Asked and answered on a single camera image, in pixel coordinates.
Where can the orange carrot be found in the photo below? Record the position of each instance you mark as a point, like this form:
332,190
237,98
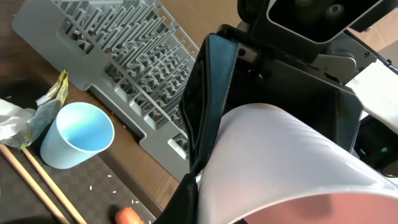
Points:
127,216

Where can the light blue cup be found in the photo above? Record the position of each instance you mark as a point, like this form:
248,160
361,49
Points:
79,132

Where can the brown serving tray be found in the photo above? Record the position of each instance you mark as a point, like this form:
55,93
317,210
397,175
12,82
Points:
92,187

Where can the wooden chopstick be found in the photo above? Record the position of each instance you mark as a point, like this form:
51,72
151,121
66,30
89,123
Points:
55,189
33,184

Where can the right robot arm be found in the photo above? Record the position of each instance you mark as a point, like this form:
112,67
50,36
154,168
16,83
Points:
376,88

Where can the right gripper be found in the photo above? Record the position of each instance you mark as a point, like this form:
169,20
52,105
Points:
307,79

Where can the yellow green snack wrapper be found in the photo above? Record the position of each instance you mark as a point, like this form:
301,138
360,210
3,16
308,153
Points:
48,107

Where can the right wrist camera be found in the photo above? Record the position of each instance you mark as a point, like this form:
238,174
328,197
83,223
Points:
318,21

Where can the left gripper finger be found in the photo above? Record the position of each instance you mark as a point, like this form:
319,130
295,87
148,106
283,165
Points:
182,207

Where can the pink cup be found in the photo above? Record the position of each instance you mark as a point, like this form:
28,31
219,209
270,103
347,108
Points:
269,167

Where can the crumpled white napkin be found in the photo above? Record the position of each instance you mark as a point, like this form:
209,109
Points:
13,119

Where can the grey dishwasher rack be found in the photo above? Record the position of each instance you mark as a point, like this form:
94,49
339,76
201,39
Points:
133,55

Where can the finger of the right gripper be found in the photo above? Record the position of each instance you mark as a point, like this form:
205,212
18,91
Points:
204,97

